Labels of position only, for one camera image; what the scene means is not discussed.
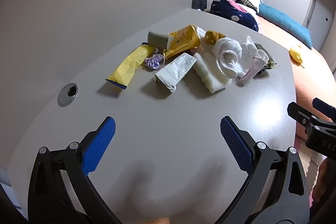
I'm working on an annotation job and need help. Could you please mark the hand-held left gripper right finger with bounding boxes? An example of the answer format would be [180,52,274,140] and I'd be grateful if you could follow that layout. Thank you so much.
[213,116,310,224]

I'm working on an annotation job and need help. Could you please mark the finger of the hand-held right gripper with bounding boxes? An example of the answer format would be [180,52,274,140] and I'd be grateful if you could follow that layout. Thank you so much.
[287,102,319,135]
[312,98,336,122]

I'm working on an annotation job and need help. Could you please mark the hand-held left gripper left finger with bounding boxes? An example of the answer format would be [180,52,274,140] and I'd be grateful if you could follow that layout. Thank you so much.
[28,116,124,224]

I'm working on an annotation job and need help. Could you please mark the olive green packet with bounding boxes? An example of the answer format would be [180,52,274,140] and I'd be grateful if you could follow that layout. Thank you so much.
[253,43,278,75]

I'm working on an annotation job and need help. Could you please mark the white foam sponge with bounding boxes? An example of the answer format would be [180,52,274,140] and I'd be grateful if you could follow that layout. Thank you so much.
[193,53,233,94]

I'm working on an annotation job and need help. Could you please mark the long yellow wrapper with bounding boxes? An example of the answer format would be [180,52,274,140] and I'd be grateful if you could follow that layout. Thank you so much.
[105,45,157,90]

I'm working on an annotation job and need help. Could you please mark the white paper packet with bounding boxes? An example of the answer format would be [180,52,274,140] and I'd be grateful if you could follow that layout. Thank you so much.
[154,53,197,93]

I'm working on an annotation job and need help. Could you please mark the grey-green cup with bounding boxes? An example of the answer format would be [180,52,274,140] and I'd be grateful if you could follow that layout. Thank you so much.
[147,31,168,48]

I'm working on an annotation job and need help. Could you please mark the yellow snack bag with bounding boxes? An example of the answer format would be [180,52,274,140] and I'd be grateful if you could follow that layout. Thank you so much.
[163,24,201,59]

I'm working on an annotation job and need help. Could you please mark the person's right forearm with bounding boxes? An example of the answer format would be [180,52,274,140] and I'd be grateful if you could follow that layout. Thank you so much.
[311,158,336,215]

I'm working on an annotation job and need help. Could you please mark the bed with orange sheet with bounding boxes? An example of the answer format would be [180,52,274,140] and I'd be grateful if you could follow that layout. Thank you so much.
[256,14,336,140]

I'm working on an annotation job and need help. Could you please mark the yellow plush duck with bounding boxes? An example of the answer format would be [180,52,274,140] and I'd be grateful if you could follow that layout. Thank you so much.
[289,46,305,68]

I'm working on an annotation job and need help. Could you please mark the white pink-trimmed sock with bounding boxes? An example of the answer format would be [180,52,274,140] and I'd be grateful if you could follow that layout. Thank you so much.
[238,35,269,86]

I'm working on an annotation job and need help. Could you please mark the white rolled towel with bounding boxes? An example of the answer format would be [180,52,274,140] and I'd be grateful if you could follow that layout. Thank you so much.
[211,37,243,79]

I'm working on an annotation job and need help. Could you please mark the purple scrunchie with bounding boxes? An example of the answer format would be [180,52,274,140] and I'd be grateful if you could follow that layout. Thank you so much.
[145,54,166,71]

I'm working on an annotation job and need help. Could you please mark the teal cushion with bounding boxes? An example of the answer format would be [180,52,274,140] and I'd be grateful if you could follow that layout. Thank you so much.
[256,3,313,50]

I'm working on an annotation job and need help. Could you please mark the white door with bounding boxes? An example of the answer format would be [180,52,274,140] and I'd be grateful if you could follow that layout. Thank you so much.
[304,0,336,33]

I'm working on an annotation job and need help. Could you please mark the mustard yellow round object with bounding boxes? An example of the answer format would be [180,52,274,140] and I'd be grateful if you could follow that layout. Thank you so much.
[205,30,226,45]

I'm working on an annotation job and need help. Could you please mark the navy patterned blanket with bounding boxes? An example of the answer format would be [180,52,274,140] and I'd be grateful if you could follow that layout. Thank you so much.
[210,0,259,32]

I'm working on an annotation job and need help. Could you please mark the pink cloth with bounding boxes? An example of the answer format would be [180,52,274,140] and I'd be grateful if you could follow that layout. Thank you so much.
[228,0,248,12]

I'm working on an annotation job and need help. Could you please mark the grey desk cable grommet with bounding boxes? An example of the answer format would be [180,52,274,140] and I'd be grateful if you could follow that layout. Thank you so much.
[58,83,78,107]

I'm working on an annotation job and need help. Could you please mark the black wall panel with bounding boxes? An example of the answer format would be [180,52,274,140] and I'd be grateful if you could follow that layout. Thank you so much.
[192,0,208,10]

